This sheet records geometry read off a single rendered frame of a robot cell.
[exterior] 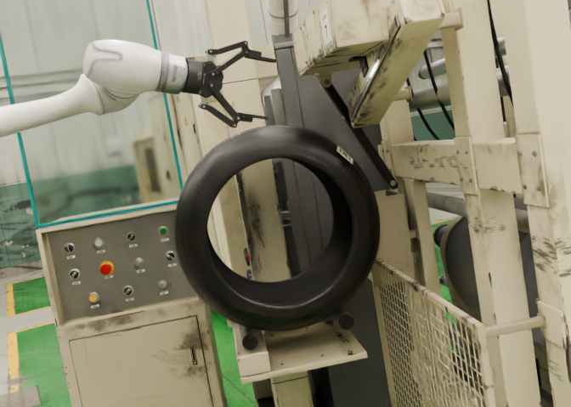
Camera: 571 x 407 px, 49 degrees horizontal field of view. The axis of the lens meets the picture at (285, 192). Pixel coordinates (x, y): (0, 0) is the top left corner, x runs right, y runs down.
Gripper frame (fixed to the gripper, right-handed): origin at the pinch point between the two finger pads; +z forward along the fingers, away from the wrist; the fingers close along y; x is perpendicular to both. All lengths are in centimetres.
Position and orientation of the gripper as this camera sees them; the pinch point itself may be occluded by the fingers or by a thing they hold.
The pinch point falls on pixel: (265, 88)
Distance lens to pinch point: 150.9
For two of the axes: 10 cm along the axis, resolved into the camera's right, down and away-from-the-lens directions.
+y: 1.4, -9.8, -1.2
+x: -4.0, -1.7, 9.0
